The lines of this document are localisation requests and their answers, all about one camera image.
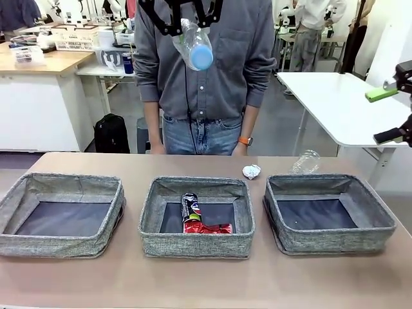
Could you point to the white table with thin legs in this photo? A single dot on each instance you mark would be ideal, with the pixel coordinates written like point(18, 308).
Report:
point(96, 71)

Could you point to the grey stool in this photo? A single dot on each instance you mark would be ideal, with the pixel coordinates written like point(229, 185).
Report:
point(143, 135)

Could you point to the person's right hand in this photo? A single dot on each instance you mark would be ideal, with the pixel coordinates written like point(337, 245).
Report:
point(158, 149)

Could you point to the background person in white clothes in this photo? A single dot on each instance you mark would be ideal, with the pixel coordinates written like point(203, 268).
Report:
point(305, 48)

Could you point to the clear bottle pink label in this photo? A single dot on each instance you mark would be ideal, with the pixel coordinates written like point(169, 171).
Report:
point(196, 48)

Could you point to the black tripod pole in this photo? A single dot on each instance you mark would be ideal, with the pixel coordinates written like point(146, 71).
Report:
point(348, 51)

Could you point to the person in grey shirt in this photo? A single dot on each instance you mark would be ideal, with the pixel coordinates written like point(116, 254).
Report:
point(225, 64)

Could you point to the white slatted basket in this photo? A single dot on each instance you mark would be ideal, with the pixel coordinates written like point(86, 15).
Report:
point(124, 40)

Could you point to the person's left forearm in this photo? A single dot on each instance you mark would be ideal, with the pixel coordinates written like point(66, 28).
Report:
point(251, 122)

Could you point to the clear labelled plastic box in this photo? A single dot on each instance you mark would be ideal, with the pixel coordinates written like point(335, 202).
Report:
point(29, 56)

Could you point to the orange wrist watch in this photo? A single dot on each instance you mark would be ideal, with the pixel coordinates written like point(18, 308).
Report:
point(245, 140)

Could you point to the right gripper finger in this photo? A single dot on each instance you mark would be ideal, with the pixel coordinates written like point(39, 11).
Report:
point(392, 135)
point(381, 94)

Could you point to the crumpled white paper ball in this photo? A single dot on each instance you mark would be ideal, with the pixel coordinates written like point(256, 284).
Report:
point(251, 171)

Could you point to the person's right forearm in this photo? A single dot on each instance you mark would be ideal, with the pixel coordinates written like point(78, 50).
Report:
point(154, 124)

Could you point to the person's left hand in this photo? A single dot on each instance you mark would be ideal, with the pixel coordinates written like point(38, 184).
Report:
point(240, 150)

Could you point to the blue drink can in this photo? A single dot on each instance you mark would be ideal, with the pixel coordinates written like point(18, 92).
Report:
point(128, 64)

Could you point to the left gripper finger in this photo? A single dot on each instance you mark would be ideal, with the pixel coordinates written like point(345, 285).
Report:
point(170, 27)
point(206, 16)

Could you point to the grey fabric basket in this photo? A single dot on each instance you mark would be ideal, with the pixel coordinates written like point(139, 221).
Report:
point(64, 248)
point(193, 248)
point(322, 241)

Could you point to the background person in beige top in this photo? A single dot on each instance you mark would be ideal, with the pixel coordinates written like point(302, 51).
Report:
point(360, 48)

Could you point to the black backpack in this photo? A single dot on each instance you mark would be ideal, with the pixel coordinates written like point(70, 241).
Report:
point(111, 135)

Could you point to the crushed red can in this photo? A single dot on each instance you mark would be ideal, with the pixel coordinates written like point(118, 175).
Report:
point(206, 228)

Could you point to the background person in red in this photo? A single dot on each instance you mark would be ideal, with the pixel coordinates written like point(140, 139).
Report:
point(131, 8)

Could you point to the crushed black Pepsi can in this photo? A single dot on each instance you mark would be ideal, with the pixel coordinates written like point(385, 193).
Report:
point(191, 207)

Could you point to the background person in dark clothes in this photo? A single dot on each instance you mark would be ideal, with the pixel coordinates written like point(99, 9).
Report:
point(19, 13)

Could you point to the white cylinder container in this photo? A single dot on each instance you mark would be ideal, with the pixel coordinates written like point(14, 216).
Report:
point(104, 38)

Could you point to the clear plastic bottle without label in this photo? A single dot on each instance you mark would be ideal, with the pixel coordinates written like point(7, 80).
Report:
point(305, 162)

